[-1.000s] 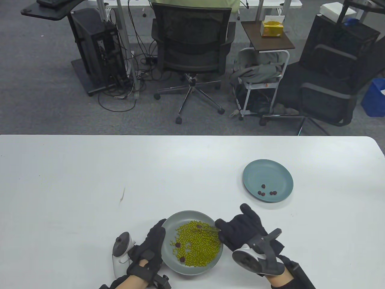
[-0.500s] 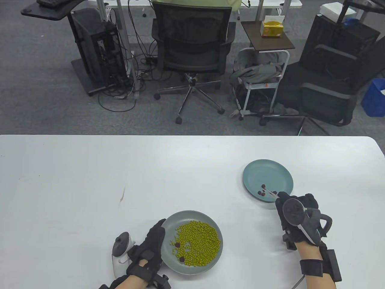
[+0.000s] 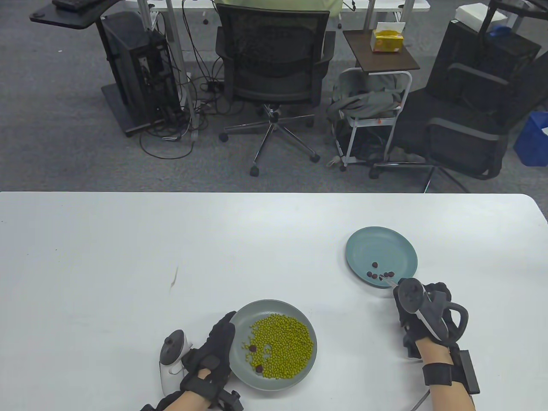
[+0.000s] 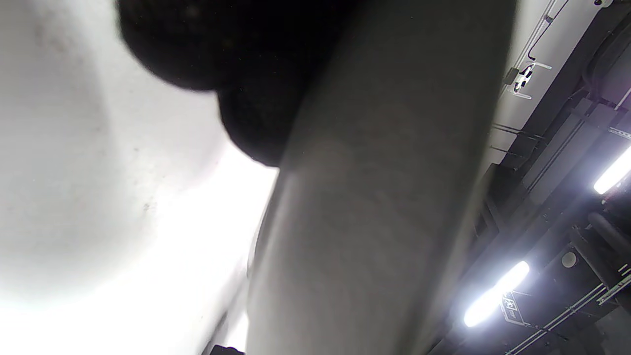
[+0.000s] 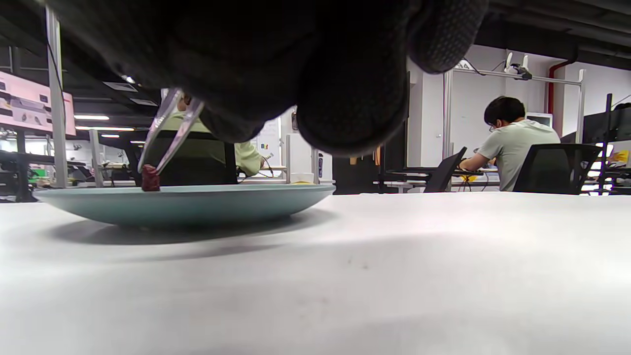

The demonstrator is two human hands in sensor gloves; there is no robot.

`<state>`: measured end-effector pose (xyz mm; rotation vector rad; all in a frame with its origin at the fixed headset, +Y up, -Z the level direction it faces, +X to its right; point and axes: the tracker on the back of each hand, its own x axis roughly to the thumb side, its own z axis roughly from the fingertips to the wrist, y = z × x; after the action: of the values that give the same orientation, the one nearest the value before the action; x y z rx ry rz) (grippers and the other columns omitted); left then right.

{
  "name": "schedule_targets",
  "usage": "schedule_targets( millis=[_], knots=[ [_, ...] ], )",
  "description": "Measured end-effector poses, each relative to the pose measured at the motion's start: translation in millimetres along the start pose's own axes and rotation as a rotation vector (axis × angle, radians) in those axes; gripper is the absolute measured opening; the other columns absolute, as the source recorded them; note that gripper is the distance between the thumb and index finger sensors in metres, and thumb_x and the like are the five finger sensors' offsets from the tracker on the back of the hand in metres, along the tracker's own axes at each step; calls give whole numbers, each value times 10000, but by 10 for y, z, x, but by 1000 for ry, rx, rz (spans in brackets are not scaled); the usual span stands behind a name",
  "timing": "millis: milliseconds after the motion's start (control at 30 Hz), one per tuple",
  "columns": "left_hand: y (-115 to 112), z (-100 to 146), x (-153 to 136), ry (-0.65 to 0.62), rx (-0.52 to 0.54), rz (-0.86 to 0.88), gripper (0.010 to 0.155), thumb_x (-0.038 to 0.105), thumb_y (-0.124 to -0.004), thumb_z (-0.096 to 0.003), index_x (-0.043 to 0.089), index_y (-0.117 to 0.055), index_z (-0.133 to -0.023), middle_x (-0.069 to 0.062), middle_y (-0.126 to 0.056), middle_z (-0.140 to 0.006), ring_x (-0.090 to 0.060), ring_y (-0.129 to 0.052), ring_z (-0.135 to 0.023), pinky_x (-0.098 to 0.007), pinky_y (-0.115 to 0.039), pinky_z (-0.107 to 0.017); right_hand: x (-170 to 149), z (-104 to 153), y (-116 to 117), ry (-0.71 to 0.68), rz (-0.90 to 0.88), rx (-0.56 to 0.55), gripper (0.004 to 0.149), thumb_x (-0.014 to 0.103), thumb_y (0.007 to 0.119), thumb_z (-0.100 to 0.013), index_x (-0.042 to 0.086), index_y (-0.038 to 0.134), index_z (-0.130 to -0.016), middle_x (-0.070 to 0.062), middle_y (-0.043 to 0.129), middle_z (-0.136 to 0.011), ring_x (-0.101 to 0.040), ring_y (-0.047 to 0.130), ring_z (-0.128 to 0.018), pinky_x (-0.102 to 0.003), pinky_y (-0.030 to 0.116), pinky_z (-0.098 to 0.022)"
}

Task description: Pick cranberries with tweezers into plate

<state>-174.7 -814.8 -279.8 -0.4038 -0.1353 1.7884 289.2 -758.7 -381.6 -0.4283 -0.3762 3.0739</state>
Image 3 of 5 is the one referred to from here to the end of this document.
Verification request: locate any person's right hand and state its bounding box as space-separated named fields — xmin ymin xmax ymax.
xmin=393 ymin=281 xmax=462 ymax=359

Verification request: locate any person's left hand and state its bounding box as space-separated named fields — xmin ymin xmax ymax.
xmin=182 ymin=311 xmax=238 ymax=389

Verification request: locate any grey plate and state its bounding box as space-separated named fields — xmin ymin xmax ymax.
xmin=229 ymin=299 xmax=318 ymax=391

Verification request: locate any person's right forearm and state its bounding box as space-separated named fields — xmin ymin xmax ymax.
xmin=416 ymin=337 xmax=474 ymax=411

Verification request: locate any person's left forearm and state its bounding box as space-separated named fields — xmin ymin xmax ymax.
xmin=153 ymin=391 xmax=214 ymax=411

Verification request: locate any black controller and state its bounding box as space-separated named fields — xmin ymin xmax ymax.
xmin=396 ymin=278 xmax=470 ymax=343

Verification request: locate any white controller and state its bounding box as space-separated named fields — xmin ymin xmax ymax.
xmin=159 ymin=329 xmax=192 ymax=397

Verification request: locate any pile of green beans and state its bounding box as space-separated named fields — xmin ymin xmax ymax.
xmin=242 ymin=313 xmax=316 ymax=381

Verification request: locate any teal plate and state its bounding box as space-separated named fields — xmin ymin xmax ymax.
xmin=345 ymin=226 xmax=418 ymax=289

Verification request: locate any grey jacket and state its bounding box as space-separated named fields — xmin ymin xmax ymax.
xmin=327 ymin=71 xmax=407 ymax=125

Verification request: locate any black padded office chair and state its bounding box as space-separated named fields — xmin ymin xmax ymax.
xmin=370 ymin=19 xmax=543 ymax=194

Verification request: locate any blue bin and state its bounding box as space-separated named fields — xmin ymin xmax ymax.
xmin=513 ymin=110 xmax=548 ymax=167

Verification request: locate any brown side table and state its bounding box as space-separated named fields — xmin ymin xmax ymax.
xmin=342 ymin=29 xmax=421 ymax=71

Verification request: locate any white desk leg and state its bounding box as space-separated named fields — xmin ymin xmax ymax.
xmin=162 ymin=0 xmax=201 ymax=129

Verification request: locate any yellow tissue box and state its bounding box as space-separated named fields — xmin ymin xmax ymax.
xmin=370 ymin=21 xmax=405 ymax=53

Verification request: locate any black computer tower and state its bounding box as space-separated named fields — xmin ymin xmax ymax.
xmin=100 ymin=10 xmax=183 ymax=125

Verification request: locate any black mesh office chair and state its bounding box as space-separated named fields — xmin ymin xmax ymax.
xmin=215 ymin=3 xmax=337 ymax=177

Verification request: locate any white box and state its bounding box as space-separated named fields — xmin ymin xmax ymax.
xmin=454 ymin=4 xmax=494 ymax=27

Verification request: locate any black keyboard tray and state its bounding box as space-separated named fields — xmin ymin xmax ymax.
xmin=29 ymin=0 xmax=122 ymax=30

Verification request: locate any black keyboard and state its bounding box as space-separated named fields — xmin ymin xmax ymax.
xmin=51 ymin=0 xmax=101 ymax=12

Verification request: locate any black wrist strap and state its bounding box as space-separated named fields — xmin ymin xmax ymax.
xmin=180 ymin=374 xmax=224 ymax=407
xmin=422 ymin=362 xmax=458 ymax=388

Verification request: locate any grey cable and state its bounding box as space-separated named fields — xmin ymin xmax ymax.
xmin=410 ymin=389 xmax=431 ymax=411

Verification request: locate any white metal frame chair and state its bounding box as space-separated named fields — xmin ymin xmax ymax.
xmin=337 ymin=68 xmax=413 ymax=168

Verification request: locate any bundle of black cables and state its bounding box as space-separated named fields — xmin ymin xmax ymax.
xmin=139 ymin=0 xmax=227 ymax=160

